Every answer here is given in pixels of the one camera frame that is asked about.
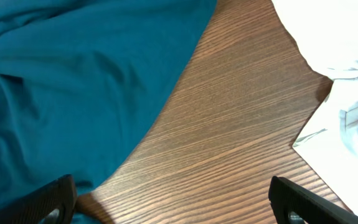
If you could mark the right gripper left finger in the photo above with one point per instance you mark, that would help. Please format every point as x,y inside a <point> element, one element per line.
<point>52,203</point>

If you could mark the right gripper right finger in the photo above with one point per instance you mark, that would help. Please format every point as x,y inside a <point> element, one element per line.
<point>292,204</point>

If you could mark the blue polo shirt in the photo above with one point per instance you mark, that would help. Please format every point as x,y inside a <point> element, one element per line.
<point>82,82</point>

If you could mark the white shirt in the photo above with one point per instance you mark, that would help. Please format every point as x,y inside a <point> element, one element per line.
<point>326,33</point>

